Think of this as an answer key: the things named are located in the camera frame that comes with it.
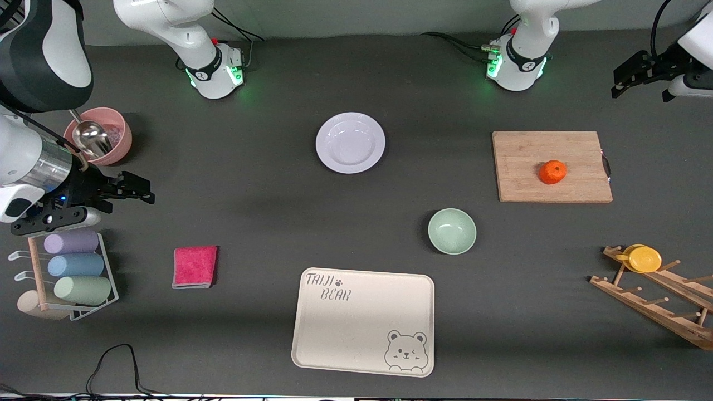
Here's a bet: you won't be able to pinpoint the beige cup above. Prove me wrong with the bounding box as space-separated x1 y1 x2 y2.
17 291 71 321

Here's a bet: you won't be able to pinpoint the blue cup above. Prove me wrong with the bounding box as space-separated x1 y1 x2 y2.
47 253 105 278

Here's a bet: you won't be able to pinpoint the white wire cup rack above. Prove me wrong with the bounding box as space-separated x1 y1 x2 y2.
8 231 120 322

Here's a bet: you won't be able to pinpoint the black right arm base cables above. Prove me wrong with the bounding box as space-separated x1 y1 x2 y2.
211 6 266 72

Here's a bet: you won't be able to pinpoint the green cup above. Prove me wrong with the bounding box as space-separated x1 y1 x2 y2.
54 276 112 306

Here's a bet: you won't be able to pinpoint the wooden peg mug rack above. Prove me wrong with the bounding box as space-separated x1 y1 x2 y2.
590 246 713 351

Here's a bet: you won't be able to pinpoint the pink folded cloth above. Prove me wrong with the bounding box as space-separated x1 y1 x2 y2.
172 246 218 290

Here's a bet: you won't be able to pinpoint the yellow mug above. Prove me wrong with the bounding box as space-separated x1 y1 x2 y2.
616 244 663 273

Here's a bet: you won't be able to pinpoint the light green bowl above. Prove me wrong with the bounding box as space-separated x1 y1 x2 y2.
428 208 477 255

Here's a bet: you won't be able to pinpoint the pink bowl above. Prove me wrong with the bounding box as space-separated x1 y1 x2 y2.
63 107 133 166

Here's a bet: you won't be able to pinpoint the wooden cutting board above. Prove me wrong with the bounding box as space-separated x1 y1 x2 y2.
492 131 614 203

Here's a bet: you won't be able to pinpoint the black looped cable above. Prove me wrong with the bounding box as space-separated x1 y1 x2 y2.
0 344 223 401

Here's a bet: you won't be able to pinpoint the purple cup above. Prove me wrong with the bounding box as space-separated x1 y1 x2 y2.
43 231 100 255

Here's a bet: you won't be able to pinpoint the cream bear print tray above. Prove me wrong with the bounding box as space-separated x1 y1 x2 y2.
291 267 435 378

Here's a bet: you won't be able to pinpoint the orange fruit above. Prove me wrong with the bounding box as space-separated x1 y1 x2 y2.
539 160 568 185

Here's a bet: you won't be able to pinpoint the pale lavender round plate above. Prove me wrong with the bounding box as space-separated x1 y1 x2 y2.
315 112 386 174

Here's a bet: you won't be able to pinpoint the black left arm base cables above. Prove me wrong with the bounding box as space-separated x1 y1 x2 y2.
420 14 522 63

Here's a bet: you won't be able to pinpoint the black arm base cables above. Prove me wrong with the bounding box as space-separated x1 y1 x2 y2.
211 6 266 72
420 14 522 63

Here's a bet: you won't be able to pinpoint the metal scoop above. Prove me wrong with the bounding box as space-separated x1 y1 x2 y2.
68 109 114 159

